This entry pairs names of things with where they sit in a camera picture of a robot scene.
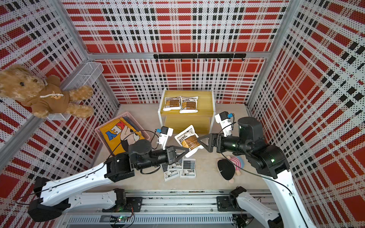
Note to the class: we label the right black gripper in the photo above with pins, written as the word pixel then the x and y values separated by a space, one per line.
pixel 213 137

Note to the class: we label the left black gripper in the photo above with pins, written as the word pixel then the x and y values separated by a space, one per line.
pixel 171 155

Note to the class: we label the brown coffee bag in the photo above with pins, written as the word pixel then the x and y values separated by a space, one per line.
pixel 188 105
pixel 172 103
pixel 188 139

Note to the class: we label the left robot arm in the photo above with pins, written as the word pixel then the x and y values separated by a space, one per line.
pixel 55 197

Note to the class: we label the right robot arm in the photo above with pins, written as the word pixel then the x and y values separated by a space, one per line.
pixel 271 165

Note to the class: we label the blue coffee bag middle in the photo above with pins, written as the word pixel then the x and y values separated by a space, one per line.
pixel 178 166

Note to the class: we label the blue coffee bag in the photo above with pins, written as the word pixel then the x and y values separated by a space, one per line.
pixel 169 174
pixel 178 166
pixel 188 169

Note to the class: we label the blue coffee bag right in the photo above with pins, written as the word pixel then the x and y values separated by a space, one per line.
pixel 188 169

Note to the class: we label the yellow two-tier shelf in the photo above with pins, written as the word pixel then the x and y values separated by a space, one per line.
pixel 202 121

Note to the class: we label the blue coffee bag left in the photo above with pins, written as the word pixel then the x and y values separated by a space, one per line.
pixel 169 174

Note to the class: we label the small doll black hat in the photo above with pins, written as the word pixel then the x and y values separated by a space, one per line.
pixel 230 167

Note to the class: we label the pink plastic basket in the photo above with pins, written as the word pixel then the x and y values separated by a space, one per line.
pixel 99 132

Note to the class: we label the yellow printed cloth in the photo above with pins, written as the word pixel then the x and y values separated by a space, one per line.
pixel 114 132

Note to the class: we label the green circuit board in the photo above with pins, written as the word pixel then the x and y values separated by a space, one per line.
pixel 118 219

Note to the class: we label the brown teddy bear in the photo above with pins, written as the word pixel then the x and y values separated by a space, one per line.
pixel 44 96

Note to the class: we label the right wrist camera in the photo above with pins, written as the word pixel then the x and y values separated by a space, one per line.
pixel 226 121

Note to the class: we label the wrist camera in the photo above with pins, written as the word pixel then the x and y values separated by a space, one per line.
pixel 226 121
pixel 164 134

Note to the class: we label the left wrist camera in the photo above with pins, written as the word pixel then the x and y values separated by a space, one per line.
pixel 164 134

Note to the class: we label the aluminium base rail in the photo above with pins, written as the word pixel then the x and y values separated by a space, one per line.
pixel 170 208

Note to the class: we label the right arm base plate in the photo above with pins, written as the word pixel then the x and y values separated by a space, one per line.
pixel 227 204

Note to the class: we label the black hook rail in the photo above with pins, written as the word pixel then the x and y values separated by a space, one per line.
pixel 201 56

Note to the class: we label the clear wire wall basket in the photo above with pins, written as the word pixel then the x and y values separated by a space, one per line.
pixel 85 74

